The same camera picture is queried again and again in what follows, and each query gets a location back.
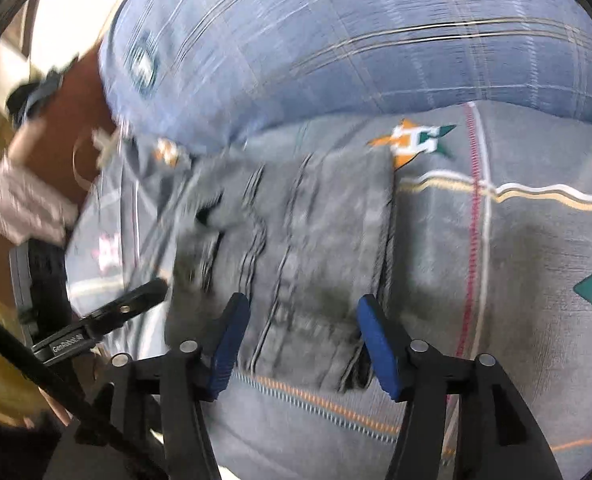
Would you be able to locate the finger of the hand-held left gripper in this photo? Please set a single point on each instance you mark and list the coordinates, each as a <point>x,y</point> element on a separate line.
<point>126,302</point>

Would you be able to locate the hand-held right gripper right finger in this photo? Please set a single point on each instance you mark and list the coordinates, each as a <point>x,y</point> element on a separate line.
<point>378,350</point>

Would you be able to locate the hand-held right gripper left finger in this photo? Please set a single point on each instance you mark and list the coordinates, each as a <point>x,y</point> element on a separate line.
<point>231,350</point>

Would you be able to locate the grey denim pants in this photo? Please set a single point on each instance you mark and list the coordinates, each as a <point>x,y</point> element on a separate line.
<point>306,240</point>

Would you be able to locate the grey printed bed sheet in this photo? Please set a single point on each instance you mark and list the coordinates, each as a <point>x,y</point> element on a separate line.
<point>525,270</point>

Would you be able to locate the brown wooden headboard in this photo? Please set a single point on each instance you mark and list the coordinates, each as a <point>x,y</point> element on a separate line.
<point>76,105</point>

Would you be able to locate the dark blue cloth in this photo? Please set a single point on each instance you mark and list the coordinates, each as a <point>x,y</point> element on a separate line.
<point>31,97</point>

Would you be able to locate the blue plaid pillow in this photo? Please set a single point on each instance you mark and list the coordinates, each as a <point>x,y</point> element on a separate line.
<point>351,50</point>

